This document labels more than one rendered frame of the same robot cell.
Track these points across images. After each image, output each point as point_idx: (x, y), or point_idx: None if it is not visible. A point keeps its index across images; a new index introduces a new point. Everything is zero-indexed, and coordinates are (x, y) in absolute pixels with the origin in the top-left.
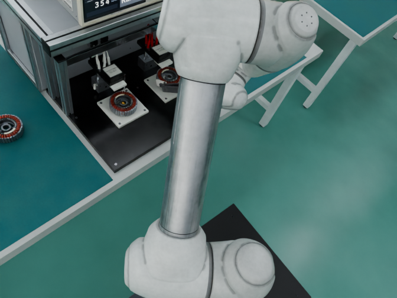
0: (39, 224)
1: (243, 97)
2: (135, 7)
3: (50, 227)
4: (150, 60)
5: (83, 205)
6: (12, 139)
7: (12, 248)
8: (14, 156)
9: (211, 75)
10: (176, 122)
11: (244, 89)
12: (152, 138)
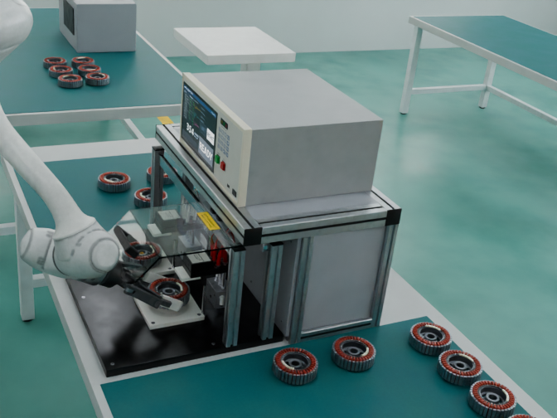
0: (30, 203)
1: (25, 240)
2: (206, 168)
3: (22, 211)
4: (210, 284)
5: (29, 225)
6: (134, 199)
7: (19, 191)
8: (115, 202)
9: None
10: None
11: (35, 239)
12: None
